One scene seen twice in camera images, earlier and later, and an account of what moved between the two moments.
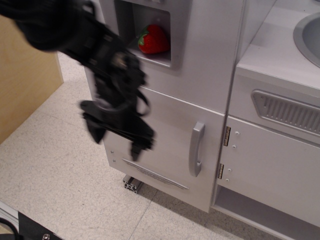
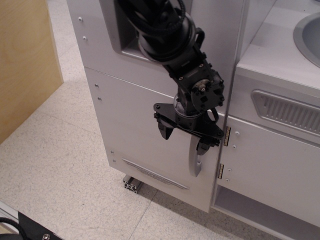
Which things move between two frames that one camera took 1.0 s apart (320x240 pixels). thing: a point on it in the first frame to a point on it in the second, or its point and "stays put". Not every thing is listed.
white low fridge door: (183, 162) stays put
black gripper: (101, 116) to (204, 125)
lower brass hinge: (220, 172) stays put
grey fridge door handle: (195, 164) stays put
